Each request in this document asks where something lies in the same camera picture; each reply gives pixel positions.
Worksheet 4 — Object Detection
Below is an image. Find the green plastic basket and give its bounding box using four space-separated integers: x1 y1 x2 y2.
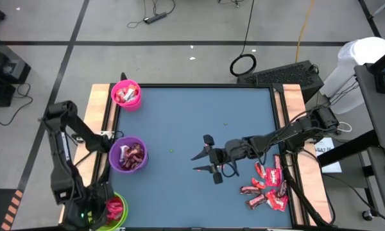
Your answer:
94 191 130 231

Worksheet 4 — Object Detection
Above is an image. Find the pink plastic basket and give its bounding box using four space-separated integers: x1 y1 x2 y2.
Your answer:
110 79 143 112

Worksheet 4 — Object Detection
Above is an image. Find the large red candy packet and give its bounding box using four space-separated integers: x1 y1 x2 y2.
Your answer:
264 189 289 212
264 167 284 187

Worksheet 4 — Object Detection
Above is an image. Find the wooden side board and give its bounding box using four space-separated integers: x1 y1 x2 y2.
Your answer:
58 83 112 225
282 83 334 225

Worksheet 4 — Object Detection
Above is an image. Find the white bagged bin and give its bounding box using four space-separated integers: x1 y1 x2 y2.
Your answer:
320 36 385 115

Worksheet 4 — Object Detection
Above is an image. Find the thin black power cord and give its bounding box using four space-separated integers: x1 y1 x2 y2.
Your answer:
126 0 176 30

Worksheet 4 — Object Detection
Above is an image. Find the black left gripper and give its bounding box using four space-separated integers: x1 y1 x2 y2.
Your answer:
65 183 116 230

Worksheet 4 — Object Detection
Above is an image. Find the grey desk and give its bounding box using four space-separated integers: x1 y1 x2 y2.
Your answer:
354 63 385 227

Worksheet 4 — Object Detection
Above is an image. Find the black coiled cable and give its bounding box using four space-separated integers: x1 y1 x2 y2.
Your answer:
228 0 258 78

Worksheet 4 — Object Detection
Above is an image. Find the black floor cable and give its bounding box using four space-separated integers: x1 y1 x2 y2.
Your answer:
0 82 34 127

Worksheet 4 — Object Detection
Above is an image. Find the purple plastic basket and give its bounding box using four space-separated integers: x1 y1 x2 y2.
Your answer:
108 136 149 175

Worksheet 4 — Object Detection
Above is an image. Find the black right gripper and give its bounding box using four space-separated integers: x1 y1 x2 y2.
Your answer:
191 134 256 185

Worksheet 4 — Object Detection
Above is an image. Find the black power strip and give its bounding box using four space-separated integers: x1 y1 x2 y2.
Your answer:
143 12 168 25

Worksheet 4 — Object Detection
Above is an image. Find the black monitor pink screen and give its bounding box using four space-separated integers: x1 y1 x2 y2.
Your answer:
368 44 385 96

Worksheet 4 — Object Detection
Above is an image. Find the black frame strut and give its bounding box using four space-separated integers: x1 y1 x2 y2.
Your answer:
280 153 335 227
83 153 112 193

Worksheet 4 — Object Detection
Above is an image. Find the white cable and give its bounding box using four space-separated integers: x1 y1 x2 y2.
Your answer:
336 121 353 133

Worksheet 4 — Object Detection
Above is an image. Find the long yellow cable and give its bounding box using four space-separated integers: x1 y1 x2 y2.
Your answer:
294 0 316 64

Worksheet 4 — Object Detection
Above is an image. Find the white paper sheet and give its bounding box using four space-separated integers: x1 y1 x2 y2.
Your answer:
313 137 343 175

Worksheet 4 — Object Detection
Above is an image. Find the grey chair leg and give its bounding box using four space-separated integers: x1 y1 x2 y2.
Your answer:
370 0 385 19

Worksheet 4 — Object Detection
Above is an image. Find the black desk crossbar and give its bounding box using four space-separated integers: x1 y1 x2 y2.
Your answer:
316 129 382 168

